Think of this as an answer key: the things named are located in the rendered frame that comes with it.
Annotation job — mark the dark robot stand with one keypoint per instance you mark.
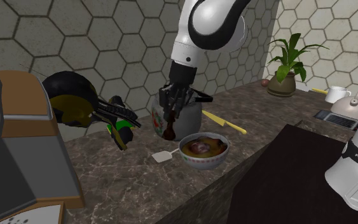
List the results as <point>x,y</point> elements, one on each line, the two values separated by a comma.
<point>284,173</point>

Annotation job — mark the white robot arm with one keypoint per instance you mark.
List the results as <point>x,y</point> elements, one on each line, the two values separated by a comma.
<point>209,18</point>

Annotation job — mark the black grill tray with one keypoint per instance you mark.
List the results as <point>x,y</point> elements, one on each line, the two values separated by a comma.
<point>336,119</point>

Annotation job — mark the white mug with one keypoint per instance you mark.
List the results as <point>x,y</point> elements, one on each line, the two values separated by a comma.
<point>336,94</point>

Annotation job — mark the yellow utensil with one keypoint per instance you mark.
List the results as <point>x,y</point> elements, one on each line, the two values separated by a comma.
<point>319,91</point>

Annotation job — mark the beige kettle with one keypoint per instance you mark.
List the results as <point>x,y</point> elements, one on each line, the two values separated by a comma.
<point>349,108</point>

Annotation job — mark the white spatula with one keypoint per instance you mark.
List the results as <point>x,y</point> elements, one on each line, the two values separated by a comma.
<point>161,156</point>

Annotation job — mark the white board with brown frame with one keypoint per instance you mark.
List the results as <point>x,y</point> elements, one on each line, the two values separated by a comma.
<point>36,215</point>

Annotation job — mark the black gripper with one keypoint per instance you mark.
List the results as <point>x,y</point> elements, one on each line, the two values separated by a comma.
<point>182,75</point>

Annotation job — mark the yellow knife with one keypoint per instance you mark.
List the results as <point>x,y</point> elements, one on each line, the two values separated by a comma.
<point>219,120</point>

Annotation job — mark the grey floral kettle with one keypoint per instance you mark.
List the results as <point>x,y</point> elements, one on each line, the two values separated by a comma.
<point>189,121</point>

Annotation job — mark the brown and grey appliance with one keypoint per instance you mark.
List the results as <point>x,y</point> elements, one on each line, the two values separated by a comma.
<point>26,149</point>

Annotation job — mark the dark brown bottle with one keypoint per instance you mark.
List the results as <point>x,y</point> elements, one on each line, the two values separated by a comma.
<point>169,130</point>

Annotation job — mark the small brown ball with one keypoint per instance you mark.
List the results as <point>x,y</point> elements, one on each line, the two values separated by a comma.
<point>265,82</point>

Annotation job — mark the green potted plant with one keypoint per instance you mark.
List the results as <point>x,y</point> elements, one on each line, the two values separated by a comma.
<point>282,83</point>

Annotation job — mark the patterned bowl with food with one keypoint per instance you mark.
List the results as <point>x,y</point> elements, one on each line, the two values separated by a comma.
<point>204,152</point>

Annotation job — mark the black and yellow pan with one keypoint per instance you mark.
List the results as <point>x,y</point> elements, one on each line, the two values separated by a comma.
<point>70,102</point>

